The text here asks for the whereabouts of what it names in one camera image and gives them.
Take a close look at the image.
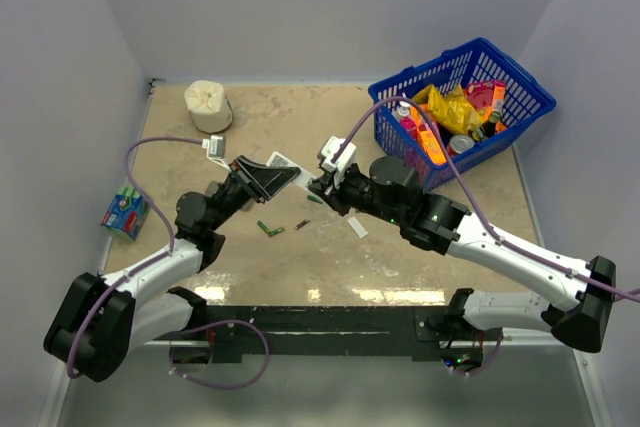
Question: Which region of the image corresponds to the green battery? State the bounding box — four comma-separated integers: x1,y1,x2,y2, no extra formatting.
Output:
307,195,323,204
256,220,271,234

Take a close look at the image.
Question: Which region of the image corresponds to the black battery lower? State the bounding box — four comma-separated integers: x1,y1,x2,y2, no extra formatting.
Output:
294,219,310,230

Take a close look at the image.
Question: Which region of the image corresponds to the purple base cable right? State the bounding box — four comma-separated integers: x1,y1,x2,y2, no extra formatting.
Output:
447,331,504,378

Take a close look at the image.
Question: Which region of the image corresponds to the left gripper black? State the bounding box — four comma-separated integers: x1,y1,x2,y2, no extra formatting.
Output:
207,155,300,232

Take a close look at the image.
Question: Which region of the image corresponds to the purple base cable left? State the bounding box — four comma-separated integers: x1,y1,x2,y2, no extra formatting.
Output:
168,319,271,390

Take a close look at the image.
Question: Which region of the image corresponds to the white remote control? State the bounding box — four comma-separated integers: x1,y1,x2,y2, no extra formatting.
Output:
265,150,321,193

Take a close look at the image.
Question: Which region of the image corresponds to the red soda can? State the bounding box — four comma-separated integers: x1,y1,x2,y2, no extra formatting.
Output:
447,134,475,158

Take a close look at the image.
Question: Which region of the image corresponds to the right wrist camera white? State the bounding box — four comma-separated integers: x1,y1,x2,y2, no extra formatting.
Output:
318,136,356,187

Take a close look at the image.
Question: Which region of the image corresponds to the yellow snack bag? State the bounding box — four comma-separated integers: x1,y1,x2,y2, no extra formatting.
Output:
412,84,483,135

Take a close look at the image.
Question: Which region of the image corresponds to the white battery cover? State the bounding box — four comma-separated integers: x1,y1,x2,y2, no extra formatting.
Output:
347,217,368,239

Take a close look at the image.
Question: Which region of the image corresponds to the white tissue roll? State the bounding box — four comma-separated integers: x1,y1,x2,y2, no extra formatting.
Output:
184,80,233,134

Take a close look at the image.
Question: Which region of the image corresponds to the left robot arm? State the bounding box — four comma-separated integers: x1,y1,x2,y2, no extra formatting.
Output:
43,156,301,382

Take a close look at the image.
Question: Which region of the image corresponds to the dark glass bottle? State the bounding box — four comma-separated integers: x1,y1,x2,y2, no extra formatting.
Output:
471,111,501,142

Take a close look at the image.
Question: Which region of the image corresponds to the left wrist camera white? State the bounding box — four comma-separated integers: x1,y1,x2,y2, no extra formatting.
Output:
202,134,229,170

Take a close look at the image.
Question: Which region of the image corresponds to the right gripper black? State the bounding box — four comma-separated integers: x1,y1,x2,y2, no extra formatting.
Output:
310,162,405,226

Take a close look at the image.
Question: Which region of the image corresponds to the battery multipack blue green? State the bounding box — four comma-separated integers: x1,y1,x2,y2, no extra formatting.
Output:
101,184,150,242

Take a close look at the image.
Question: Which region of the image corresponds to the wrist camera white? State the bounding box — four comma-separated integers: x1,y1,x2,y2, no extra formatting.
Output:
202,134,229,170
318,136,356,187

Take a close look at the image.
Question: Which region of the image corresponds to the blue plastic basket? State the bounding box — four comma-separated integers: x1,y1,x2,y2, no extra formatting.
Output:
368,37,556,190

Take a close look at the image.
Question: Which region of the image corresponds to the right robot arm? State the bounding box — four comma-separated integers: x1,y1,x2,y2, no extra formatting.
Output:
309,156,616,353

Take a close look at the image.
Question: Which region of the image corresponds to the black base frame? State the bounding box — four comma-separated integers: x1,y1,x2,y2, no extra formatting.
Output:
169,304,486,364

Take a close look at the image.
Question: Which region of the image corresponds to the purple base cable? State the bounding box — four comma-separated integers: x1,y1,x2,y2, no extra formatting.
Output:
168,319,271,390
447,331,504,378

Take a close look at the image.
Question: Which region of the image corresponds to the orange box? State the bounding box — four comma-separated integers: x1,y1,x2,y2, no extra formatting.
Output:
410,107,446,165

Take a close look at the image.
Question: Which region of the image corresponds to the orange tall carton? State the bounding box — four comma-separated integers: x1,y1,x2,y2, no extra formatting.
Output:
490,80,506,119

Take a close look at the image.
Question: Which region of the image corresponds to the white bottle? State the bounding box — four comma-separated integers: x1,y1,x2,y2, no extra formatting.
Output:
393,102,413,122

